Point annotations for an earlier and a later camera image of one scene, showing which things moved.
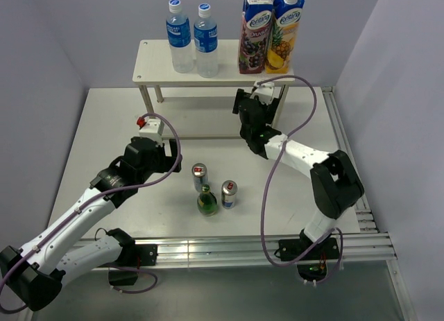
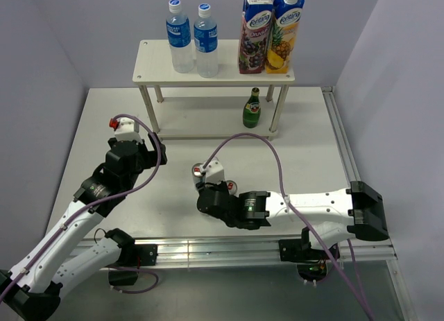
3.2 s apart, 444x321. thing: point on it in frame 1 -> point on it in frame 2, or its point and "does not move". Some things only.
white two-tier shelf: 200,116 does not move
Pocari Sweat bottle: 178,28 does not move
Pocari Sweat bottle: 205,35 does not move
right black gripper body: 243,134 -> 220,185
